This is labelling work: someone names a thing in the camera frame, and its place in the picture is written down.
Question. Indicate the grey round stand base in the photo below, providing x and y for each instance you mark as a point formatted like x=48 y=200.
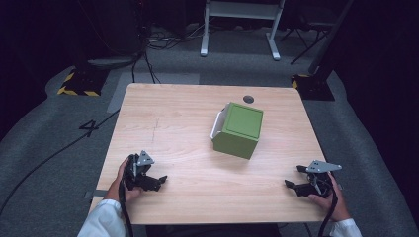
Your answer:
x=113 y=62

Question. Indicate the grey slanted metal pole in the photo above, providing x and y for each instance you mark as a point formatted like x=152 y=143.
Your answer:
x=329 y=36

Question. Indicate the person's left hand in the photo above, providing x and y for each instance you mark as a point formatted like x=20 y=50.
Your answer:
x=115 y=189

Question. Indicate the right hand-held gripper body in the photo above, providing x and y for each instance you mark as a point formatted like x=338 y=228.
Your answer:
x=318 y=189

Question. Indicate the black yellow striped base plate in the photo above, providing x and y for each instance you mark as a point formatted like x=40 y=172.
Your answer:
x=82 y=84
x=313 y=89

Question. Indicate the white metal stand frame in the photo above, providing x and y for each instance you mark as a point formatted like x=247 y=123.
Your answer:
x=242 y=10

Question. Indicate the person's right hand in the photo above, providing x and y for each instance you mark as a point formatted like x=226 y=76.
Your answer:
x=337 y=207

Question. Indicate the black tripod stand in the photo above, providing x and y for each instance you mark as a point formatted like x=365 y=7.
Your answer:
x=308 y=39

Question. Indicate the green storage box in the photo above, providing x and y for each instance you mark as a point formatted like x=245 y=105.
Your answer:
x=242 y=126

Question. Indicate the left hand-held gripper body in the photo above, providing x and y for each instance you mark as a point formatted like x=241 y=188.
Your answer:
x=137 y=173

